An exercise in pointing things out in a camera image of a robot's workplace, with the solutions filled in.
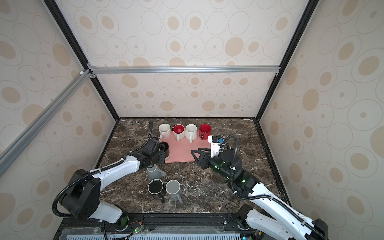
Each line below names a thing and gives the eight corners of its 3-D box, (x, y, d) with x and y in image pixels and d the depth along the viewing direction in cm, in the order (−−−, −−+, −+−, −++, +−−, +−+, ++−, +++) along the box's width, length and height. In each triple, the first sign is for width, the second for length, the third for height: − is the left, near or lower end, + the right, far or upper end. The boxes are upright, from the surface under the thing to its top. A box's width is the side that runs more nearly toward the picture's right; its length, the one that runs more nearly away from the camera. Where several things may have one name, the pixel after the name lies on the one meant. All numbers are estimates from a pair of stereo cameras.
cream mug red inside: (173, 142, 106) (171, 135, 100) (174, 131, 113) (173, 124, 106) (184, 142, 106) (183, 135, 100) (184, 131, 113) (184, 124, 106)
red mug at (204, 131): (199, 142, 107) (199, 135, 101) (199, 131, 114) (199, 124, 108) (210, 142, 107) (211, 135, 101) (210, 131, 114) (210, 124, 108)
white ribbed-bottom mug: (185, 143, 105) (184, 136, 99) (186, 131, 113) (185, 123, 107) (197, 143, 105) (197, 136, 99) (197, 131, 113) (197, 123, 107)
